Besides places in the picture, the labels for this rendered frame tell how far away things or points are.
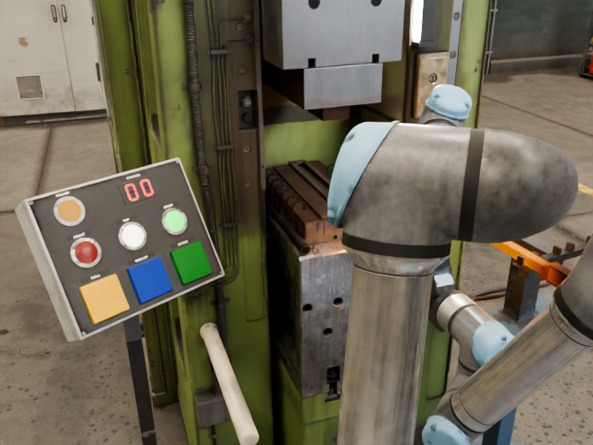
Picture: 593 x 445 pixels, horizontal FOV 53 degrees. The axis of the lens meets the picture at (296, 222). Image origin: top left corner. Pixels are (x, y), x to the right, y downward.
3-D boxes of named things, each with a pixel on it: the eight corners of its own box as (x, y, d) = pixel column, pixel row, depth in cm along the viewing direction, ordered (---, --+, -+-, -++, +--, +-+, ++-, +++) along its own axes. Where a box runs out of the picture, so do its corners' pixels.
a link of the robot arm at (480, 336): (480, 383, 100) (486, 342, 96) (445, 346, 109) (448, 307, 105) (519, 373, 102) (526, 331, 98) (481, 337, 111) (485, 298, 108)
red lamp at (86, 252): (101, 264, 113) (97, 244, 111) (75, 267, 111) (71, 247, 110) (100, 257, 115) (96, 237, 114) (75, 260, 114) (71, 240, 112)
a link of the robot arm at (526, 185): (618, 139, 51) (553, 129, 97) (484, 129, 54) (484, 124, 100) (596, 268, 53) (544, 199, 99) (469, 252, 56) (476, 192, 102)
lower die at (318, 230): (374, 234, 158) (376, 205, 155) (304, 245, 152) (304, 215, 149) (318, 182, 194) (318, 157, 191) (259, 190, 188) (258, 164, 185)
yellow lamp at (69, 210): (84, 222, 112) (80, 201, 111) (58, 226, 111) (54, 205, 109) (84, 216, 115) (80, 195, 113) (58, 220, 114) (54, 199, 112)
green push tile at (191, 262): (213, 272, 128) (200, 240, 127) (183, 285, 123) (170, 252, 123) (209, 273, 129) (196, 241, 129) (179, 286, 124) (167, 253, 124)
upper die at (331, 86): (381, 102, 143) (383, 63, 139) (304, 110, 137) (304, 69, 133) (319, 72, 179) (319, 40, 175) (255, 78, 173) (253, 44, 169)
